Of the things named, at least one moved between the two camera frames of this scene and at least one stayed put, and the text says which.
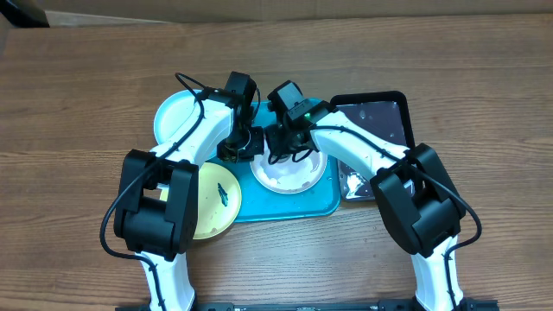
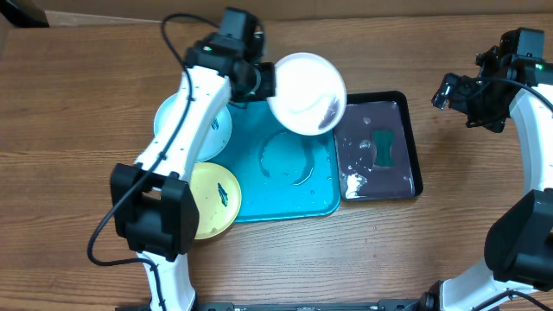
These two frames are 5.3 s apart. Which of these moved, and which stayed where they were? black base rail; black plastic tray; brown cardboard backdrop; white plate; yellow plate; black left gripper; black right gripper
Moved: black right gripper; white plate; black left gripper
Stayed: black plastic tray; yellow plate; brown cardboard backdrop; black base rail
